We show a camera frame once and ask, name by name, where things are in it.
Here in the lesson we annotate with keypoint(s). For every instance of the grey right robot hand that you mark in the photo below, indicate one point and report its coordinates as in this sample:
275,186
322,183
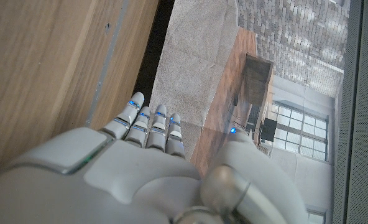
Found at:
125,180

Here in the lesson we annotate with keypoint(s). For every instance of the printed room backdrop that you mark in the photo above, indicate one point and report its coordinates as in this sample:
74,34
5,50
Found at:
196,62

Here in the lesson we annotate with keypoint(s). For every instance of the black backdrop stand pole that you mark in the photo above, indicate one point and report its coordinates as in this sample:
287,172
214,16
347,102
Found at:
348,112

